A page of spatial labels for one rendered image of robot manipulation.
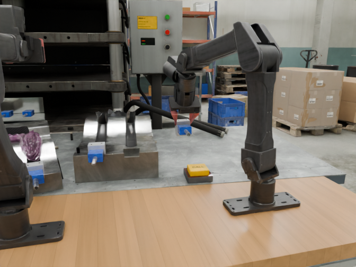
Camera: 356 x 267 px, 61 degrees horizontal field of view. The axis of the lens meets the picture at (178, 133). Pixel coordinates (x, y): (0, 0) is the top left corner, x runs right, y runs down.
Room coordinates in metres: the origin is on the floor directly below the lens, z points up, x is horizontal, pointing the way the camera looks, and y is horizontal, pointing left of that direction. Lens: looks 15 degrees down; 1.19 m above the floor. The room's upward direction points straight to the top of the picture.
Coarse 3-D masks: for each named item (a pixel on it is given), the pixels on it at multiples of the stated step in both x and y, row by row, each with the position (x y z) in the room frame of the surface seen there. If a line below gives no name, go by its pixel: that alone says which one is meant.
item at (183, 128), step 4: (180, 120) 1.06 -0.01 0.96; (184, 120) 1.05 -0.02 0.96; (188, 120) 1.05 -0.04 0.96; (176, 124) 1.04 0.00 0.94; (180, 124) 1.04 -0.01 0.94; (184, 124) 1.04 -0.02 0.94; (188, 124) 1.04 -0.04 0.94; (176, 128) 1.04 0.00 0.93; (180, 128) 1.00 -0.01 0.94; (184, 128) 1.00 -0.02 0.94; (188, 128) 1.01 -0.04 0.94; (176, 132) 1.04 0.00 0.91; (180, 132) 1.00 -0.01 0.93; (184, 132) 1.00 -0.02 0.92; (188, 132) 0.95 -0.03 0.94
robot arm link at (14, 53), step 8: (0, 40) 0.59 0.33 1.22; (8, 40) 0.64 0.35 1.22; (16, 40) 0.68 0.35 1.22; (0, 48) 0.58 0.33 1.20; (8, 48) 0.64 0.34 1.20; (16, 48) 0.67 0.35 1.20; (0, 56) 0.51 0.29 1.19; (8, 56) 0.63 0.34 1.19; (16, 56) 0.67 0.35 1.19; (24, 56) 0.74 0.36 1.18; (0, 64) 0.50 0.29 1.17; (0, 72) 0.50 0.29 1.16; (0, 80) 0.49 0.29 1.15; (0, 88) 0.49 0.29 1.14; (0, 96) 0.48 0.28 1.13
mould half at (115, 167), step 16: (96, 128) 1.13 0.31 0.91; (112, 128) 1.13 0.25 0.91; (144, 128) 1.15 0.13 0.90; (80, 144) 0.99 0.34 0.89; (112, 144) 0.99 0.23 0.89; (144, 144) 0.98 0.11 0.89; (80, 160) 0.86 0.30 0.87; (112, 160) 0.88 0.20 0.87; (128, 160) 0.89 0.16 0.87; (144, 160) 0.90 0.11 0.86; (80, 176) 0.86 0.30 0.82; (96, 176) 0.87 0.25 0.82; (112, 176) 0.88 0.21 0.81; (128, 176) 0.89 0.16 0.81; (144, 176) 0.90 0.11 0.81
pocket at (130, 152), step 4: (128, 148) 0.93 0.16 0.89; (132, 148) 0.94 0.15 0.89; (136, 148) 0.94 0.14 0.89; (124, 152) 0.93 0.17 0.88; (128, 152) 0.93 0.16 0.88; (132, 152) 0.94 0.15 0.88; (136, 152) 0.94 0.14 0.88; (124, 156) 0.93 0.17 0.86; (128, 156) 0.93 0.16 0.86; (132, 156) 0.93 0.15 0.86; (136, 156) 0.90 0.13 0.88
